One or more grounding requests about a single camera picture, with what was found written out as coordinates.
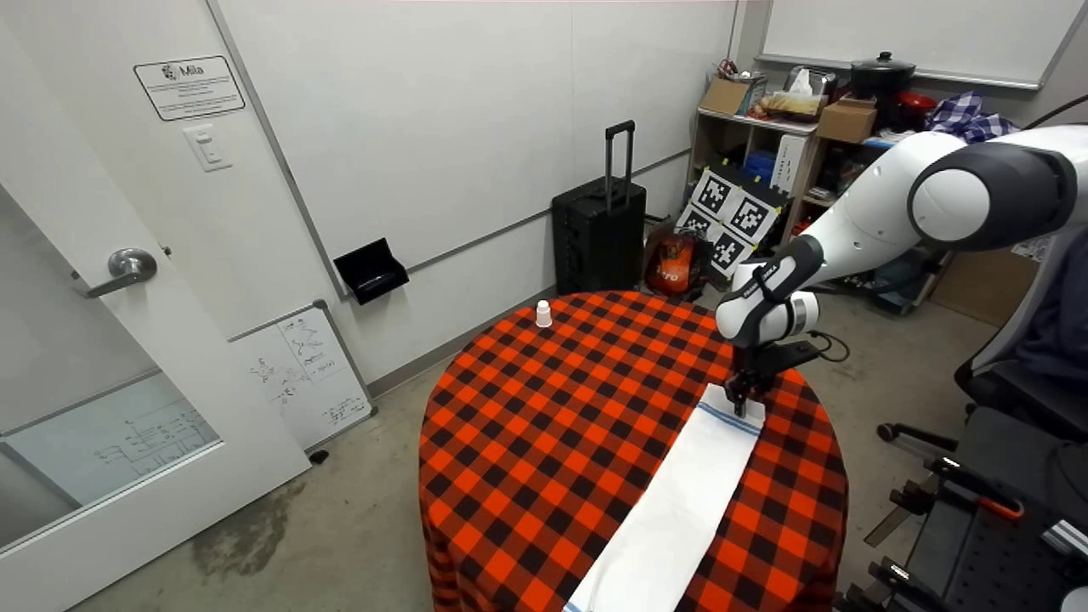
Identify black suitcase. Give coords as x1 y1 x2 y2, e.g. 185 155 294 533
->
550 168 645 291

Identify red glowing heater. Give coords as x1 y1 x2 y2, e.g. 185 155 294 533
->
645 234 711 300

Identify cardboard box on shelf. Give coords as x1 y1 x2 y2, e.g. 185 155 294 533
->
817 100 878 142

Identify wooden shelf unit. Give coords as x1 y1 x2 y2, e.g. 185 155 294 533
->
695 77 874 239

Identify black wall box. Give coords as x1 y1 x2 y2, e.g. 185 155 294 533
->
337 239 409 303

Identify small white bottle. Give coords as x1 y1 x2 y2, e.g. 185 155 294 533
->
535 300 553 329

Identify small whiteboard leaning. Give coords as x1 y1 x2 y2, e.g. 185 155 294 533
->
230 300 375 448

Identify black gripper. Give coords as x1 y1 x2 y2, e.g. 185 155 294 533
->
725 340 820 418

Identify fiducial marker board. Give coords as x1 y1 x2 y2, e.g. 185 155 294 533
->
678 167 786 279

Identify white door with handle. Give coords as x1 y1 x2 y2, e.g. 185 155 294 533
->
0 23 307 612

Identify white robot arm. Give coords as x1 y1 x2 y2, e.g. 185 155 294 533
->
714 126 1088 414

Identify black cooking pot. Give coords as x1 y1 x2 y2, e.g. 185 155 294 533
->
851 51 914 99

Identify black office chair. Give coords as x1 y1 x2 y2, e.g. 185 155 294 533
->
836 224 1088 612

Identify white blue-striped tea towel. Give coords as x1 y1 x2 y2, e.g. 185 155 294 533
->
564 384 765 612

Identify red black checkered tablecloth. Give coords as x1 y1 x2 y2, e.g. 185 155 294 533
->
419 291 846 612

